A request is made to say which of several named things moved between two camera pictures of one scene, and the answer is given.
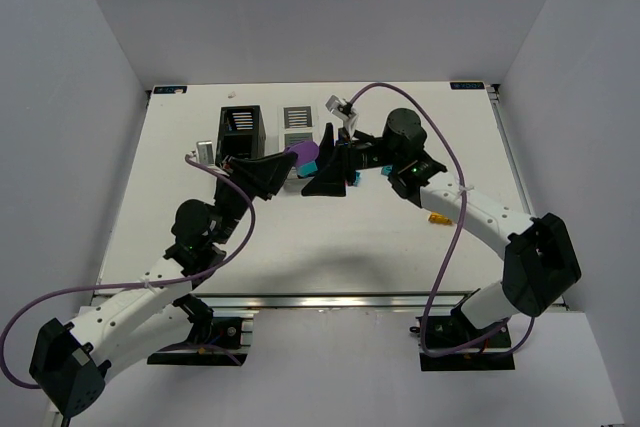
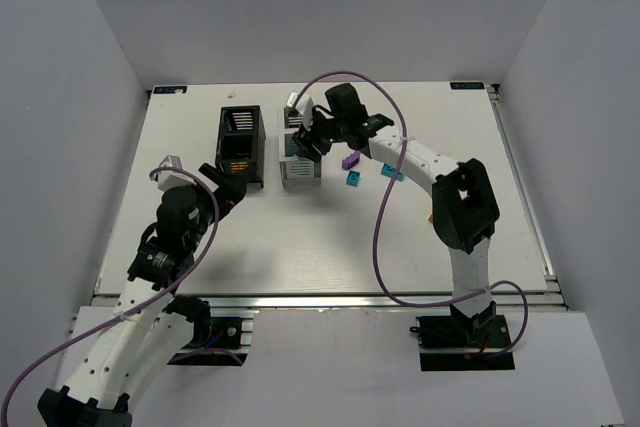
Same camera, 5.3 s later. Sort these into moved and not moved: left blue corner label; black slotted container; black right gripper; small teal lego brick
Moved: black right gripper
Not moved: left blue corner label; small teal lego brick; black slotted container
